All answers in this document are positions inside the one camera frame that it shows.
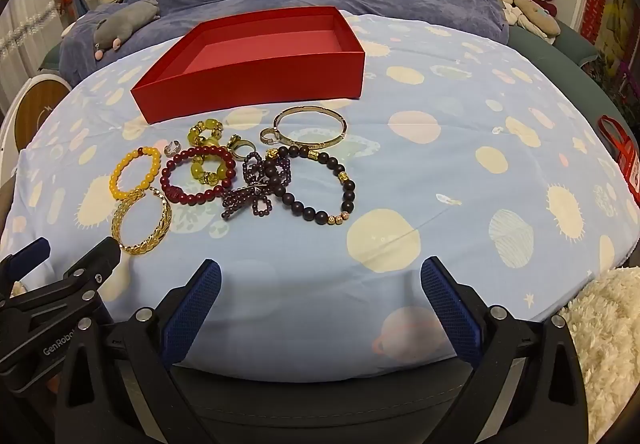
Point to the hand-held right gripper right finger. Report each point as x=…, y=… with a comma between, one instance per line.
x=450, y=311

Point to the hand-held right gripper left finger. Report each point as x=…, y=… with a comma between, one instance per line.
x=192, y=311

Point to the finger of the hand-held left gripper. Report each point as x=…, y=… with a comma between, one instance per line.
x=97, y=261
x=27, y=255

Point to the gold filigree bangle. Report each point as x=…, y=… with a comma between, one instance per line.
x=162, y=224

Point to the small silver hoop earring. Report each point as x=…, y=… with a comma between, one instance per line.
x=172, y=148

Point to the thin gold bangle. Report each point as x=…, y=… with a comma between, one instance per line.
x=310, y=130

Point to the red cardboard box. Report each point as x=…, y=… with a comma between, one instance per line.
x=260, y=69

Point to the round white wooden stool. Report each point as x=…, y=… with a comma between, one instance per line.
x=35, y=109

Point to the planet print bed sheet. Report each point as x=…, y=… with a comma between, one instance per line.
x=450, y=164

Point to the cream fluffy rug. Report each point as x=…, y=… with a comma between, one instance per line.
x=610, y=334

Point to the gold hoop earring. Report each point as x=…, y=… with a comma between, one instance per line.
x=268, y=137

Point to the white sheer curtain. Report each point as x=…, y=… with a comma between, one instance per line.
x=25, y=24

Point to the red bag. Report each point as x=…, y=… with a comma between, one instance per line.
x=622, y=149

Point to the grey plush mouse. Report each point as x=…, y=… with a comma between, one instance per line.
x=125, y=22

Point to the beige plush toy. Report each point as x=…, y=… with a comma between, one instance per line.
x=537, y=12

